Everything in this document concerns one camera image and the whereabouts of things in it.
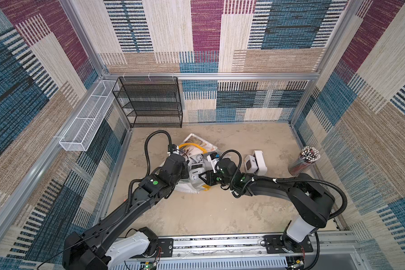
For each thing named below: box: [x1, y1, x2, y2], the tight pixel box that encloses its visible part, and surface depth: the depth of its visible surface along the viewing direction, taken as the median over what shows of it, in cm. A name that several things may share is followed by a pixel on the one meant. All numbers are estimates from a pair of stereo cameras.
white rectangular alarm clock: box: [253, 150, 268, 176], surface depth 96 cm
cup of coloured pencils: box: [288, 145, 322, 177], surface depth 85 cm
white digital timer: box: [189, 162, 206, 181], surface depth 89 cm
